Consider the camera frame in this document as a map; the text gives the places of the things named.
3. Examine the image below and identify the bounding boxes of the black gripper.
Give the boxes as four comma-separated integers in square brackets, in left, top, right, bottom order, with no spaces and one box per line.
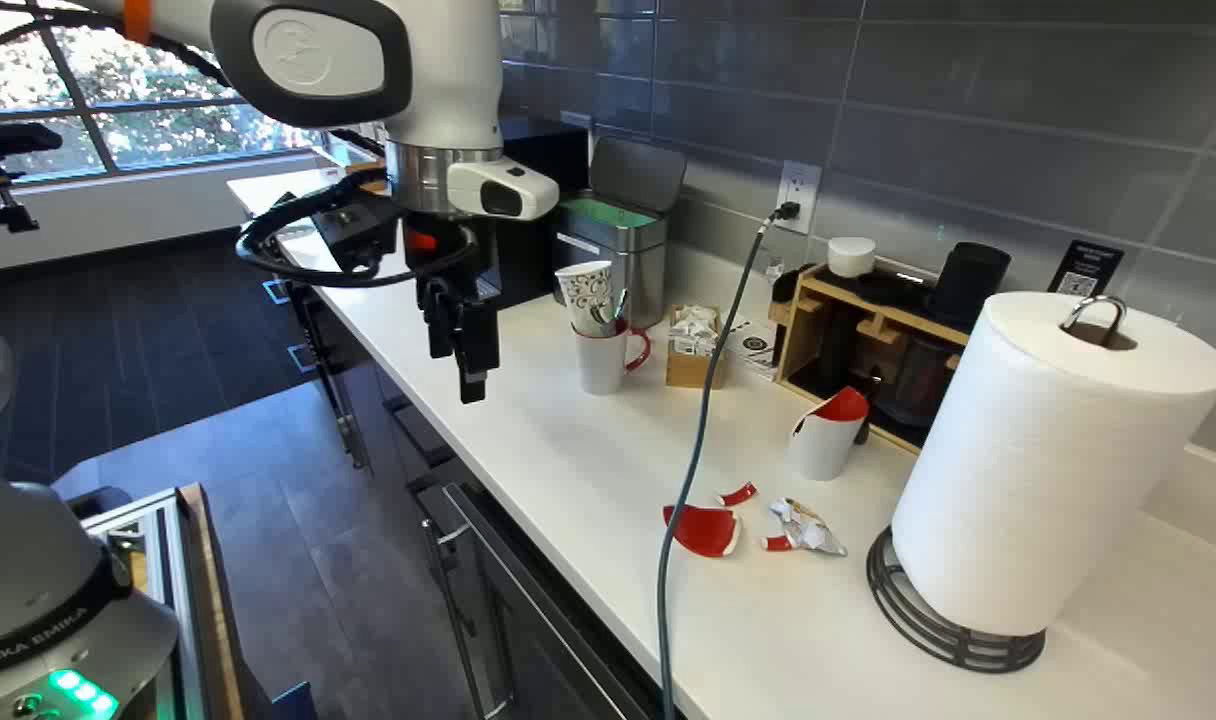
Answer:
[398,217,502,409]

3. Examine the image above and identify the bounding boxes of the broken white mug red inside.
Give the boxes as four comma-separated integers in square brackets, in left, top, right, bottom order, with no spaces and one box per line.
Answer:
[785,382,875,482]

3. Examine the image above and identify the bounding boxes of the large red mug shard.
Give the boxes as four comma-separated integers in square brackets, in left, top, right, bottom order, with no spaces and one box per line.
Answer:
[659,501,743,558]

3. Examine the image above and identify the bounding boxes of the dark wood base cabinet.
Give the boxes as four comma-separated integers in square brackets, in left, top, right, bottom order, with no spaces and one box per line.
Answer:
[279,274,665,720]

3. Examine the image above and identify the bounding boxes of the stainless steel box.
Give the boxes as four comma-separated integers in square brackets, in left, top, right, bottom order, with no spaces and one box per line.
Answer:
[553,196,670,333]

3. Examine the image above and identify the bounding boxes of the black Keurig coffee maker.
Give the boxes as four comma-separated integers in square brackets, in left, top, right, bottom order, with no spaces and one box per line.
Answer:
[352,111,593,313]

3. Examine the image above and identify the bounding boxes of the small box of packets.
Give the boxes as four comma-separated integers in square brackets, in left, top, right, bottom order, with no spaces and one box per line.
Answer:
[665,300,741,390]

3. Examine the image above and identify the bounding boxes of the stainless undercounter appliance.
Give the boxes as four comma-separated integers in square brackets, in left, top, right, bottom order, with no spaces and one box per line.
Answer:
[413,472,665,720]

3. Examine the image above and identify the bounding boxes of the wooden countertop organizer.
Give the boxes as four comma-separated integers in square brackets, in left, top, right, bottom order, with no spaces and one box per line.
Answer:
[769,259,970,450]

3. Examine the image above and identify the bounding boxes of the crumpled white wrapper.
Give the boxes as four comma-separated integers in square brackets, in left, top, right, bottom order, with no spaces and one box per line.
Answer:
[763,496,847,558]

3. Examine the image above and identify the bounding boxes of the small white cup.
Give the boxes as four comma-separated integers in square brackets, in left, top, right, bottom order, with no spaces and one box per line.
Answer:
[823,233,878,280]

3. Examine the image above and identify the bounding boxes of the black tripod stand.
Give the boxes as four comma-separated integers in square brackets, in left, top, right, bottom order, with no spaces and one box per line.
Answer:
[0,119,68,234]

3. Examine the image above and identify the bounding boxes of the black canister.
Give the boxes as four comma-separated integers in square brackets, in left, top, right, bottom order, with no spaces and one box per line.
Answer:
[923,239,1014,334]

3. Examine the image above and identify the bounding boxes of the white paper towel roll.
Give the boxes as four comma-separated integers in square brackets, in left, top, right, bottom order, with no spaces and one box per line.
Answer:
[888,287,1216,641]

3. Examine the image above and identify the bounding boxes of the small black sign card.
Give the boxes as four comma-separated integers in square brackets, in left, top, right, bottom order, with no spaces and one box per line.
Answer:
[1044,234,1126,300]

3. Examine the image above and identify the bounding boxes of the white mug red handle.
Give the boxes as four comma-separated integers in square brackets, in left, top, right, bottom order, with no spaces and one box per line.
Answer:
[571,320,657,400]

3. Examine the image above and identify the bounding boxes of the grey power cable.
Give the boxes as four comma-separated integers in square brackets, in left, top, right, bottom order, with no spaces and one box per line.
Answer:
[653,196,807,720]

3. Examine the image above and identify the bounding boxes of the aluminium robot cart frame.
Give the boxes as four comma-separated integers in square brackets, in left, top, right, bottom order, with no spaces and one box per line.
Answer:
[81,478,253,720]

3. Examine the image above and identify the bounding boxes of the white wall outlet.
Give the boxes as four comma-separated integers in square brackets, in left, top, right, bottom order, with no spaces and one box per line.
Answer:
[773,155,823,234]

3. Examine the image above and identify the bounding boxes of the orange cable strap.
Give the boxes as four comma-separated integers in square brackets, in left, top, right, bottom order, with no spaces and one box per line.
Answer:
[115,0,154,42]

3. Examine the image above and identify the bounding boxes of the black wire towel holder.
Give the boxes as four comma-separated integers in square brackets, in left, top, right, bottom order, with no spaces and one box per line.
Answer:
[863,293,1140,677]

